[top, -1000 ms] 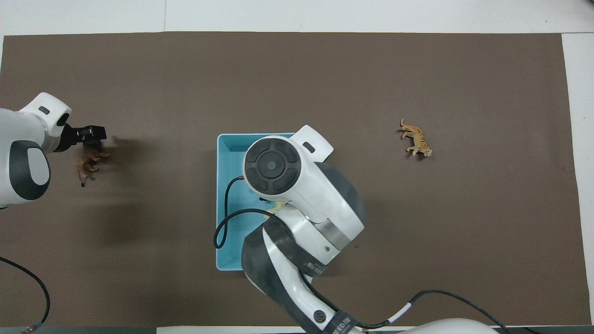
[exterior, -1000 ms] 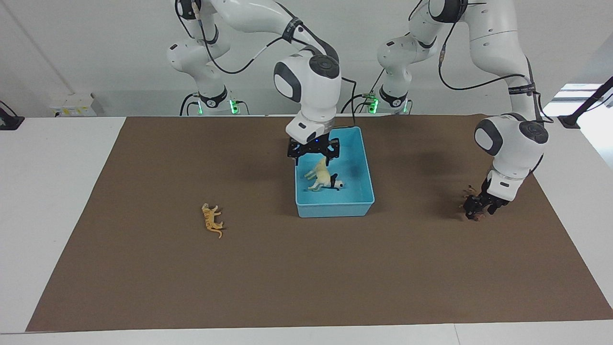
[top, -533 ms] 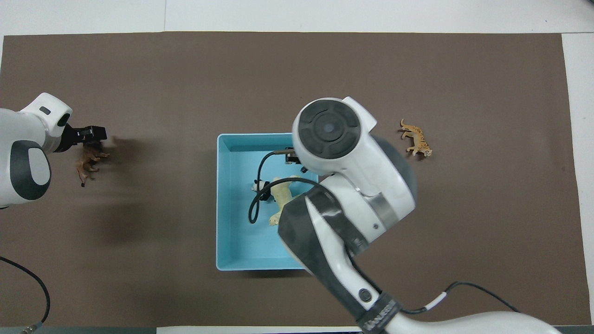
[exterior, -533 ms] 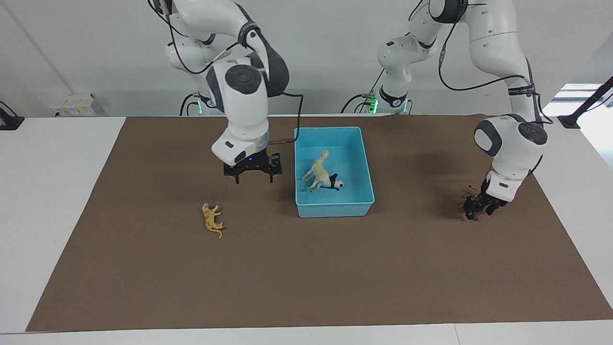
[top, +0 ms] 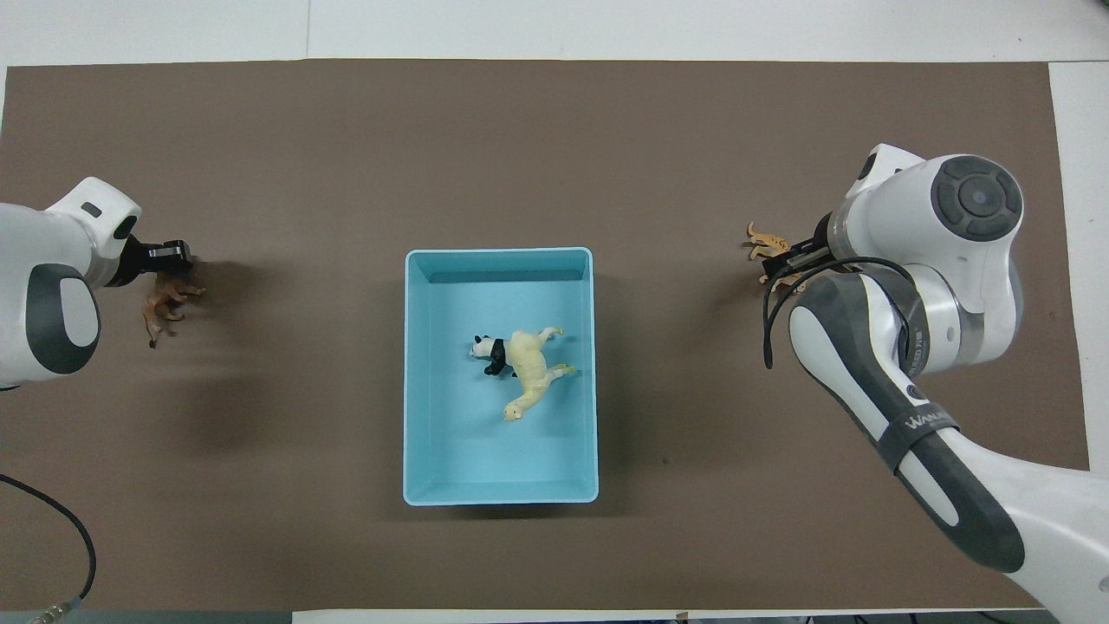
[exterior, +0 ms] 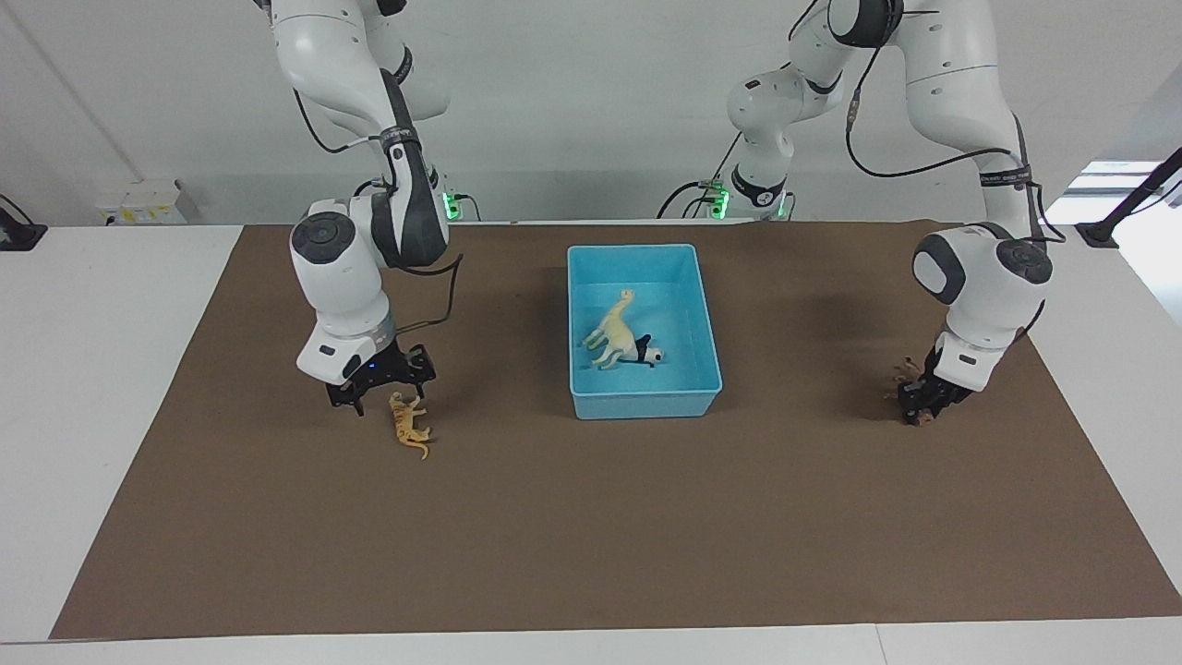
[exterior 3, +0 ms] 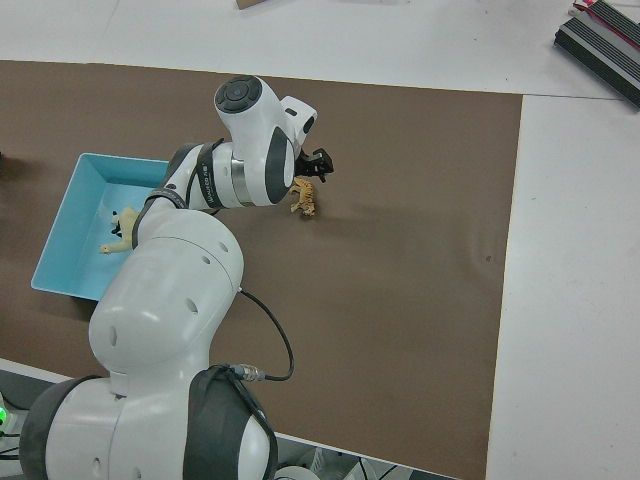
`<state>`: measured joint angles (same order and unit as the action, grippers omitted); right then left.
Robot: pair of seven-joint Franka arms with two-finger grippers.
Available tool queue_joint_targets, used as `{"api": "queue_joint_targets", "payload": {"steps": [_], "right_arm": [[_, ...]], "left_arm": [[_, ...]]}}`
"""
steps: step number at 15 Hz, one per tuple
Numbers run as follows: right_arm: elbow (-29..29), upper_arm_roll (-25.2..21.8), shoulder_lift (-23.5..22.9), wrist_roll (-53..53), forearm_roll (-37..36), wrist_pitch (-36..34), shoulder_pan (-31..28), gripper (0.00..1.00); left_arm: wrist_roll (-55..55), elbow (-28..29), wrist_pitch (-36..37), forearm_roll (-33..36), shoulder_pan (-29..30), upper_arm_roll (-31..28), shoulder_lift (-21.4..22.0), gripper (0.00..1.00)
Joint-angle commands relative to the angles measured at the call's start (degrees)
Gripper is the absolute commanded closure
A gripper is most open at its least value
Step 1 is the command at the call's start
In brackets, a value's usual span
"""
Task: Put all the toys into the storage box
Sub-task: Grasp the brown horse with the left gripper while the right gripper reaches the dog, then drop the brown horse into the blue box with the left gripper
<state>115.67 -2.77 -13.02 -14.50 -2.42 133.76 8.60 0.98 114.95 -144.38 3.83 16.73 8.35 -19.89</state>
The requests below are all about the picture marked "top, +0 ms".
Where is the brown table mat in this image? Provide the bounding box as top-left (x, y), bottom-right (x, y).
top-left (0, 59), bottom-right (1091, 612)

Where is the light blue storage box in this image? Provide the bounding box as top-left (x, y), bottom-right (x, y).
top-left (403, 247), bottom-right (600, 507)

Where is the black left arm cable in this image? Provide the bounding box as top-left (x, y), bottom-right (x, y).
top-left (0, 472), bottom-right (97, 624)

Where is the brown lion toy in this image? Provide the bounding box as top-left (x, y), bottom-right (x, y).
top-left (143, 276), bottom-right (207, 349)

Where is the orange tiger toy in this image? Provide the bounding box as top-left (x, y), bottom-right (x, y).
top-left (743, 222), bottom-right (811, 296)

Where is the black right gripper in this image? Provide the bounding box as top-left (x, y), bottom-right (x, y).
top-left (762, 213), bottom-right (839, 284)

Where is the cream alpaca toy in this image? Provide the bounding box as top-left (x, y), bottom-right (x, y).
top-left (503, 327), bottom-right (577, 425)

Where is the black white panda toy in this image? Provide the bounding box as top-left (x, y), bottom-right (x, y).
top-left (470, 335), bottom-right (518, 380)

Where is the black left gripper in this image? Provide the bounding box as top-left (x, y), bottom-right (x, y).
top-left (110, 237), bottom-right (199, 292)

